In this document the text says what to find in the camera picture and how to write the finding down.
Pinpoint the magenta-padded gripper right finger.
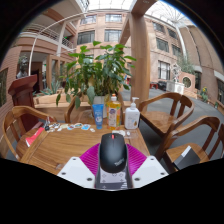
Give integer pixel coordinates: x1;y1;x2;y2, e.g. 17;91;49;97
125;143;169;190

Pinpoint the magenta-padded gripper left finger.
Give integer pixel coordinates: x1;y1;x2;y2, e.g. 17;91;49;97
57;143;102;190

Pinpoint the black computer mouse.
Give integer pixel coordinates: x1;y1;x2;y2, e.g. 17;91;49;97
98;132;129;174

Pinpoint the clear plastic bag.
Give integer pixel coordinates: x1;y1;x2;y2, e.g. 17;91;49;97
111;129;138;139

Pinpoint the white pump bottle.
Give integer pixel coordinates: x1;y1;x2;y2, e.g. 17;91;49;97
124;96;141;130

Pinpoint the blue tube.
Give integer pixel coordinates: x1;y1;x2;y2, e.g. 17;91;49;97
91;103;105;130

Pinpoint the wooden armchair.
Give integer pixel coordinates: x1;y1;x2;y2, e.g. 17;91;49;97
154;115;224;174
138;92;195;141
1;105;58;159
64;96;94;124

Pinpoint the black notebook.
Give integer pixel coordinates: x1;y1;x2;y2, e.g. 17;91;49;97
173;145;202;171

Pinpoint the yellow dish soap bottle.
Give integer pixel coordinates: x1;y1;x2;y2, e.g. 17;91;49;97
106;93;122;131

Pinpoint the black key bunch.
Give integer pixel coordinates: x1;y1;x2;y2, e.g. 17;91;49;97
43;116;52;132

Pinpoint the red white booklet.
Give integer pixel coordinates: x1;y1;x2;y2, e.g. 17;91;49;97
25;126;45;148

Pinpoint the wooden planter with succulents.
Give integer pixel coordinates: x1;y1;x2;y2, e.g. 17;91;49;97
33;78;73;108

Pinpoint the green potted plant white pot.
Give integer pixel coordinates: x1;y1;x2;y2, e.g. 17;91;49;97
55;40;138;118

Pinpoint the dark red wooden lectern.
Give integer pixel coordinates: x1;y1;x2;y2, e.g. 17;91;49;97
7;74;39;133

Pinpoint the yellow flowering plant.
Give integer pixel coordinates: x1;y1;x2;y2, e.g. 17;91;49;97
199;87;210;103

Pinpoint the white sculpture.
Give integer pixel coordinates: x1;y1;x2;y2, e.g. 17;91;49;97
169;63;183;83

